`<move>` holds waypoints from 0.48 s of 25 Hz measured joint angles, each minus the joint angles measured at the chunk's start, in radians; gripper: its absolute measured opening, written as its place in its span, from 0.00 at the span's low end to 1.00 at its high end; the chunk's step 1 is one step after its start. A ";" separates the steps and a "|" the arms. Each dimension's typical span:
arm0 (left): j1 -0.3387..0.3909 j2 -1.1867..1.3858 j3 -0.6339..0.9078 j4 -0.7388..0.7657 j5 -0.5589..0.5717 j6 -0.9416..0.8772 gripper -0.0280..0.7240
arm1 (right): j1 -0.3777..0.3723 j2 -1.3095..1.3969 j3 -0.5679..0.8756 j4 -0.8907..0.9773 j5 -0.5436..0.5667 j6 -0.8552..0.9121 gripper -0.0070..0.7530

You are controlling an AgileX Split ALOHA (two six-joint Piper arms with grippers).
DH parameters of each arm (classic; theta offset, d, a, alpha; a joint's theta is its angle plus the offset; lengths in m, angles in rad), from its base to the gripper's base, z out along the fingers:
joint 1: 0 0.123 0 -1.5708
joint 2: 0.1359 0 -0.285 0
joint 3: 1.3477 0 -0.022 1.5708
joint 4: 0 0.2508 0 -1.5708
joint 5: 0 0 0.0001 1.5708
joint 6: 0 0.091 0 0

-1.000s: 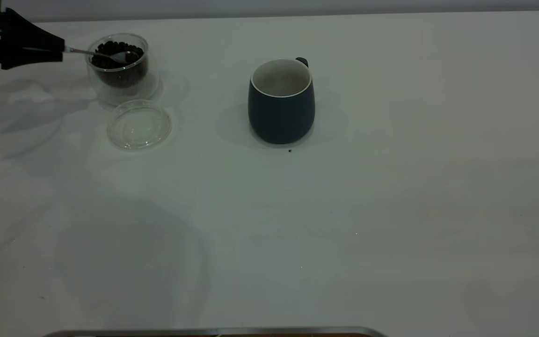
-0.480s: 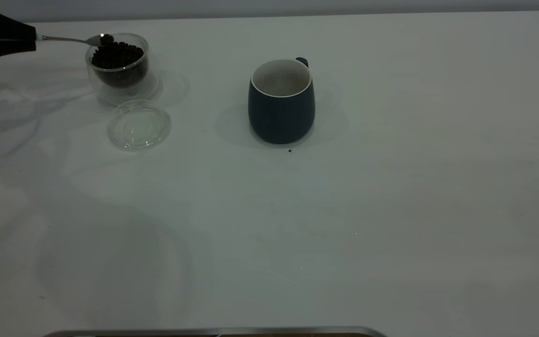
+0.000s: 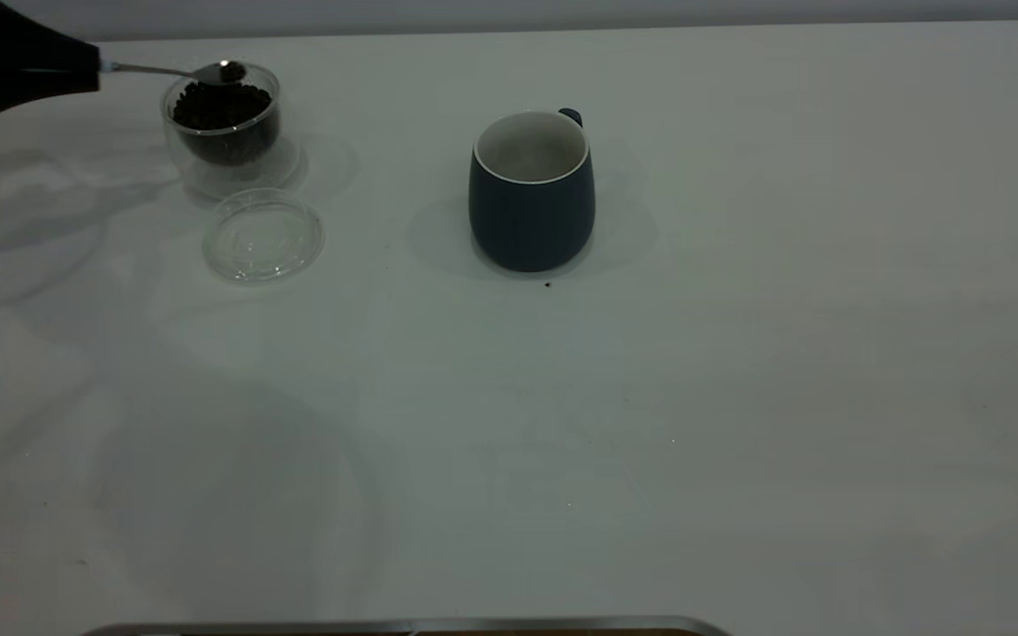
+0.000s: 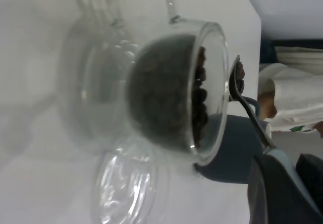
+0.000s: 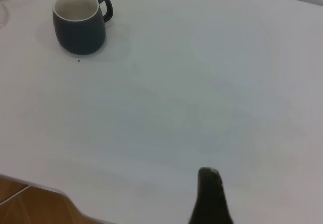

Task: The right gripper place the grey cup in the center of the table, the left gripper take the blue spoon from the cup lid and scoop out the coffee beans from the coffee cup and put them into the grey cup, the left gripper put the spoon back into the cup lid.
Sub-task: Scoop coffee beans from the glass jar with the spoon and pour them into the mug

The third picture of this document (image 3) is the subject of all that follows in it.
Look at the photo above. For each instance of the dark grey mug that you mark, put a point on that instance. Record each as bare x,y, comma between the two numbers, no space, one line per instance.
531,221

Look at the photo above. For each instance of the dark coffee beans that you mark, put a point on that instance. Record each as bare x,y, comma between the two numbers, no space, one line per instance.
222,115

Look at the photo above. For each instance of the clear round glass lid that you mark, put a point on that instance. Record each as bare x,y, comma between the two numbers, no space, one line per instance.
263,237

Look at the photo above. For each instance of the clear double-wall glass cup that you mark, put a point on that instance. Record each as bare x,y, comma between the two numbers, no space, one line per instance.
239,177

